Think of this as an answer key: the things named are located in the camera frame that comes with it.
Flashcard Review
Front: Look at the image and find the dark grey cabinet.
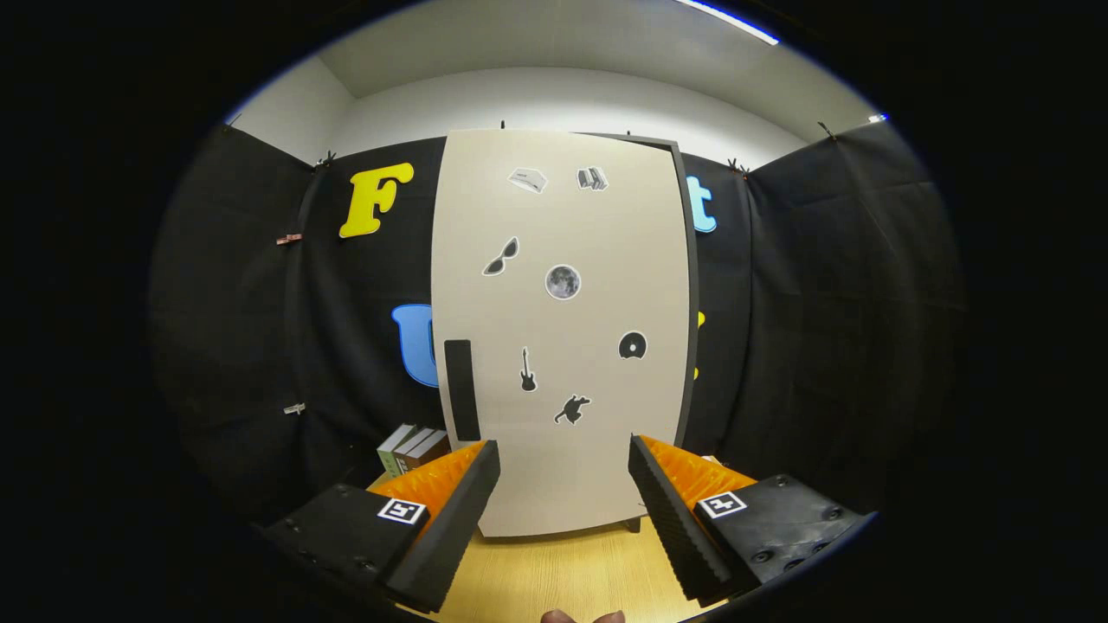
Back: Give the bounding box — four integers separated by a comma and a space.
597, 132, 702, 535

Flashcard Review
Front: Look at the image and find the black door handle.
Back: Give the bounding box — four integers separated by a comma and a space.
444, 339, 482, 442

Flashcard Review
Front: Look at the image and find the long ceiling light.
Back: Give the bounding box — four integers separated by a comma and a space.
675, 0, 780, 46

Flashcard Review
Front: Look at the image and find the beige cabinet door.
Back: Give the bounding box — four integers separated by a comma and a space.
430, 128, 691, 539

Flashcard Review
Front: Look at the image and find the brown book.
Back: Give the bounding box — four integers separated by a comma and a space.
394, 427, 438, 472
407, 430, 453, 468

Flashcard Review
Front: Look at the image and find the black backdrop cloth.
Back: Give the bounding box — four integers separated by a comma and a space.
147, 117, 970, 529

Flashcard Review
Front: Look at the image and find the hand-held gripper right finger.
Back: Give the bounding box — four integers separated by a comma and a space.
628, 434, 871, 607

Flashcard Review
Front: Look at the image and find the green book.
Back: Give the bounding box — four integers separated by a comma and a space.
377, 423, 418, 478

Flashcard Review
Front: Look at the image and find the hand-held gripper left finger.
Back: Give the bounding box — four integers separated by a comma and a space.
260, 440, 501, 613

